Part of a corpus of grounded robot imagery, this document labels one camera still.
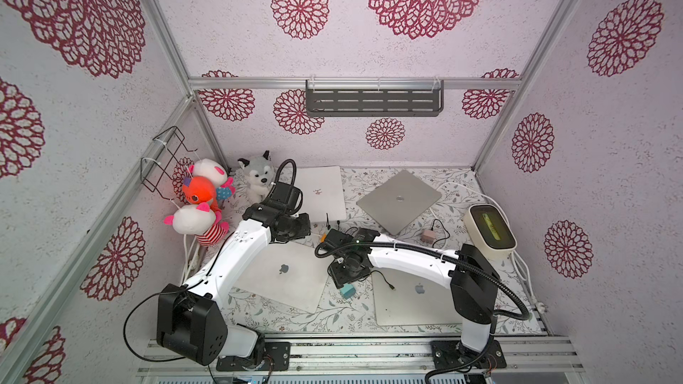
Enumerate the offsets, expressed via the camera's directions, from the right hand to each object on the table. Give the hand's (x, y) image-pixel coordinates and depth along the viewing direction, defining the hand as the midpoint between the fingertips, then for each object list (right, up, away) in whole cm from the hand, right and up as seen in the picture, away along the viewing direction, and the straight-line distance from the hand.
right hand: (339, 277), depth 82 cm
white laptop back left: (-7, +26, +30) cm, 40 cm away
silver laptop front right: (+21, -7, 0) cm, 22 cm away
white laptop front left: (-17, -1, +8) cm, 18 cm away
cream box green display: (+53, +13, +12) cm, 56 cm away
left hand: (-10, +14, +1) cm, 17 cm away
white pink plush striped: (-42, +18, -2) cm, 46 cm away
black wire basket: (-51, +36, -5) cm, 63 cm away
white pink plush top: (-45, +34, +13) cm, 58 cm away
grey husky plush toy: (-29, +32, +13) cm, 45 cm away
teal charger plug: (+3, -5, +2) cm, 6 cm away
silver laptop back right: (+25, +23, +28) cm, 44 cm away
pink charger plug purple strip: (+33, +10, +16) cm, 38 cm away
